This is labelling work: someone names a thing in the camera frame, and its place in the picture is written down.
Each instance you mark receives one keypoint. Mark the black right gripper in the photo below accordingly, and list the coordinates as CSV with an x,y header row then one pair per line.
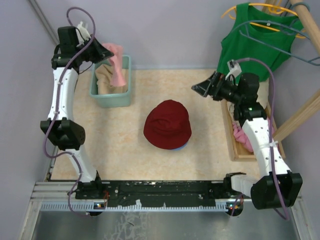
x,y
211,86

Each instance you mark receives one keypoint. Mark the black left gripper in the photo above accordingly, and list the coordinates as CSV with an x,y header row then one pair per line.
x,y
101,52

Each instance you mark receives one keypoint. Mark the pink bucket hat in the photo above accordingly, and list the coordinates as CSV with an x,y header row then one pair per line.
x,y
116,62

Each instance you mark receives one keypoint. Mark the light teal plastic bin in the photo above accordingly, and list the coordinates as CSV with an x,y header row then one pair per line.
x,y
112,100

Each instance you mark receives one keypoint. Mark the dark red bucket hat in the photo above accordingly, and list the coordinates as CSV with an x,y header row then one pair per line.
x,y
168,126

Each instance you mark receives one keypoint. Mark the blue bucket hat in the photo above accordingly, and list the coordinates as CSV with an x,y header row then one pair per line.
x,y
181,147

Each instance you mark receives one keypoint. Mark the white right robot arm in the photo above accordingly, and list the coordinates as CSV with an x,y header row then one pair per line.
x,y
163,149

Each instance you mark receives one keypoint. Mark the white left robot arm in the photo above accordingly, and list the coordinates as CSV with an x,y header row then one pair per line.
x,y
75,47

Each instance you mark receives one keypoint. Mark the beige bucket hat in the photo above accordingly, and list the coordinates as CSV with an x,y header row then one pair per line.
x,y
105,74

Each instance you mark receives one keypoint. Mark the pink cloth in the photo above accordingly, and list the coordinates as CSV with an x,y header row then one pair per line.
x,y
241,137

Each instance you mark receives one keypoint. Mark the grey-blue clothes hanger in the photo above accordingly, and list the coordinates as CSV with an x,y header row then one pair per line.
x,y
275,35

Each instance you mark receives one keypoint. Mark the green tank top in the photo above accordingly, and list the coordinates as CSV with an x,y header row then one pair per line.
x,y
235,47

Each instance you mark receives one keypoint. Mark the wooden tray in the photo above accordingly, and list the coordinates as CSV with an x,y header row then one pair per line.
x,y
237,151

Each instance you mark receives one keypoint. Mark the slanted wooden beam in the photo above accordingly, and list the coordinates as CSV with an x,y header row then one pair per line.
x,y
305,112

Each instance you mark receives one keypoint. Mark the wooden rack pole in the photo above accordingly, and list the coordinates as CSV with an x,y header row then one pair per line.
x,y
306,18

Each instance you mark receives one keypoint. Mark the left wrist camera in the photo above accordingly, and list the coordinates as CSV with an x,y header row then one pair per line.
x,y
82,33

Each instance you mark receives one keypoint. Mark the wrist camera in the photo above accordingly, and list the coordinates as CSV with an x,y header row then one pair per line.
x,y
234,70
82,33

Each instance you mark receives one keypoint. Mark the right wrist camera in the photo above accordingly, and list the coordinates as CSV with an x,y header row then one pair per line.
x,y
234,70

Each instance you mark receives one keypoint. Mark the aluminium frame post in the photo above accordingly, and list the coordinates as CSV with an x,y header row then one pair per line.
x,y
44,21

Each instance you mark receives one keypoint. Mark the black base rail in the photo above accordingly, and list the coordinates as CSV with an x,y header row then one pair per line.
x,y
153,194

